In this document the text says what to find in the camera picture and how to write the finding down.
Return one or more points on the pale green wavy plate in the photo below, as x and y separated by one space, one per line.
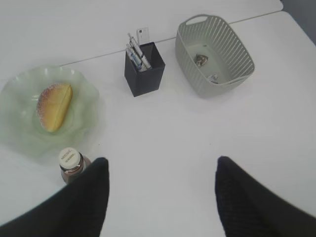
20 127

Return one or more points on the white pen with grey grip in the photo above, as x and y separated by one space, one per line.
134 58

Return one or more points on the black mesh pen holder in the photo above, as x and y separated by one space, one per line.
145 82

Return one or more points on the sugared bread roll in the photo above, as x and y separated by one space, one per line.
53 104

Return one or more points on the beige grip patterned pen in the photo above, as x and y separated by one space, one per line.
144 68

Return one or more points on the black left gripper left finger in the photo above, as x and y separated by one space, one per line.
78 210

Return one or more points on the grey grip patterned pen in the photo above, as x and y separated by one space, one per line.
135 46

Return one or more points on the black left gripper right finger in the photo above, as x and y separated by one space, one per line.
246 208

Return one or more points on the small paper ball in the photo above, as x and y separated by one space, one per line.
213 78

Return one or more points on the brown Nescafe coffee bottle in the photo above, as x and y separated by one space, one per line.
72 163

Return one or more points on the transparent plastic ruler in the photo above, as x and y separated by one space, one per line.
143 36

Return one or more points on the light green plastic basket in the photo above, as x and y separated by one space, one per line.
227 55

